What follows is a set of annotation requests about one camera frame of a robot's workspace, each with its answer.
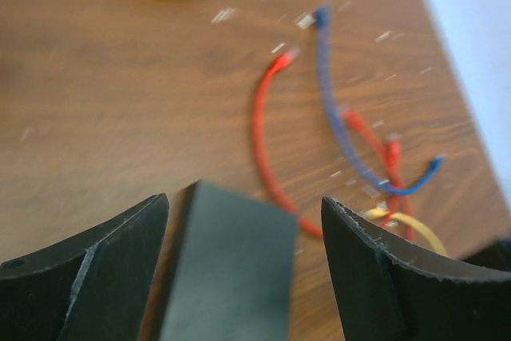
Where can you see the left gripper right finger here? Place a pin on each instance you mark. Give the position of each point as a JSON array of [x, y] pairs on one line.
[[387, 288]]

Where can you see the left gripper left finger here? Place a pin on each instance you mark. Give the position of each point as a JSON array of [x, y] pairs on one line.
[[91, 286]]

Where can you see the black network switch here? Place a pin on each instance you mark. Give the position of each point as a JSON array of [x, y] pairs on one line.
[[226, 269]]

